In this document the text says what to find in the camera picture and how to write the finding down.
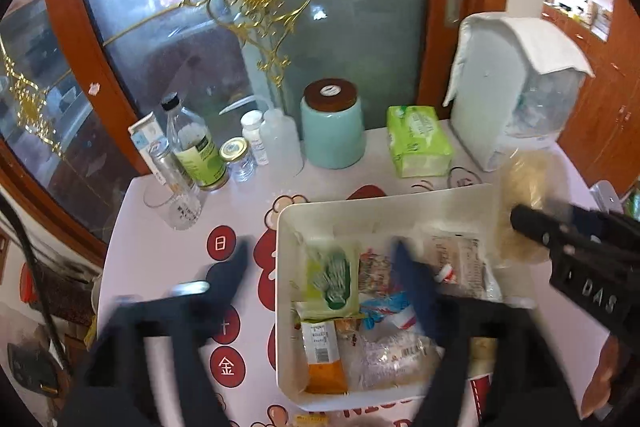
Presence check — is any white cloth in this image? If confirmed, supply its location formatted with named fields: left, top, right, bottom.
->
left=442, top=12, right=596, bottom=108

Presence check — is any green snack packet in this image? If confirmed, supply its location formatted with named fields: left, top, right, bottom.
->
left=304, top=246, right=362, bottom=314

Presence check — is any glass tumbler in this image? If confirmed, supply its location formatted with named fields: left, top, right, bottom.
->
left=144, top=179, right=202, bottom=231

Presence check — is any yellowish clear snack bag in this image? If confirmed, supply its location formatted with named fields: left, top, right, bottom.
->
left=500, top=151, right=553, bottom=264

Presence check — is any wooden cabinet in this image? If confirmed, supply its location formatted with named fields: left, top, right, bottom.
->
left=542, top=0, right=640, bottom=208

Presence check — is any clear bottle green label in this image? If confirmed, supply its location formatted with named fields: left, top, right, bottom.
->
left=161, top=93, right=231, bottom=192

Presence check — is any small glass jar gold lid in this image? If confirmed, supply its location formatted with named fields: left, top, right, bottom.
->
left=220, top=138, right=256, bottom=183

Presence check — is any small red patterned packet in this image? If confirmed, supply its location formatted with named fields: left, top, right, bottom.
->
left=357, top=251, right=397, bottom=294

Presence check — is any white and blue carton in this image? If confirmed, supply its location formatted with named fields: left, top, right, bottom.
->
left=128, top=114, right=168, bottom=181

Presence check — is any person's right hand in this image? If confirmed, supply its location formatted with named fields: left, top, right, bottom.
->
left=581, top=332, right=623, bottom=414

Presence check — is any white appliance with cloth cover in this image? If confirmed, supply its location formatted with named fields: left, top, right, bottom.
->
left=450, top=13, right=587, bottom=172

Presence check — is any wooden glass door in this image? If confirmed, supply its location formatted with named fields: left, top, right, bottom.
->
left=40, top=0, right=508, bottom=258

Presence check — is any blue red white packet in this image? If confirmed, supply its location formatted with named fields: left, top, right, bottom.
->
left=360, top=291, right=417, bottom=329

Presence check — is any white squeeze bottle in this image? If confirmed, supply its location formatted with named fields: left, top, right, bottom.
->
left=220, top=94, right=304, bottom=176

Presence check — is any small white pill bottle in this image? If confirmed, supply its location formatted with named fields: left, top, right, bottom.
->
left=241, top=110, right=270, bottom=166

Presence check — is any teal ceramic jar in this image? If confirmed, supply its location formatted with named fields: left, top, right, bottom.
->
left=300, top=78, right=366, bottom=170

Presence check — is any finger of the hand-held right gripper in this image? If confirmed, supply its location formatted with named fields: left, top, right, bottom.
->
left=510, top=204, right=577, bottom=259
left=570, top=209, right=640, bottom=258

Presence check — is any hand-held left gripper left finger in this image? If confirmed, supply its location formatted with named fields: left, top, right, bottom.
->
left=65, top=239, right=251, bottom=427

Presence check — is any orange snack bar packet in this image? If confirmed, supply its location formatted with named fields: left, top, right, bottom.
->
left=299, top=318, right=349, bottom=396

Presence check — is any slim clear bottle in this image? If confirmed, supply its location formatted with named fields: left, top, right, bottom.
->
left=149, top=138, right=190, bottom=194

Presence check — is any clear barcode snack packet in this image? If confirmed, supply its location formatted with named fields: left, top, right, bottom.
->
left=349, top=324, right=443, bottom=390

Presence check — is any clear white snack packet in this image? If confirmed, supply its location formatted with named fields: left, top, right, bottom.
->
left=424, top=231, right=488, bottom=300

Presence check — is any green tissue pack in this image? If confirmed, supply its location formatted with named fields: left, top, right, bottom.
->
left=386, top=105, right=455, bottom=178

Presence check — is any white plastic tray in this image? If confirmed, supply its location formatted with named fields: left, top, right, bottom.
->
left=274, top=183, right=506, bottom=412

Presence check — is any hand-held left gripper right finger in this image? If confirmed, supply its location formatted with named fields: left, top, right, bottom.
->
left=392, top=239, right=596, bottom=427

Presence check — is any thick black cable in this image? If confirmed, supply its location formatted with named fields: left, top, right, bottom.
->
left=0, top=194, right=73, bottom=373

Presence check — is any white printed tablecloth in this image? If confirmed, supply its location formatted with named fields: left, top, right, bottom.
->
left=92, top=117, right=613, bottom=427

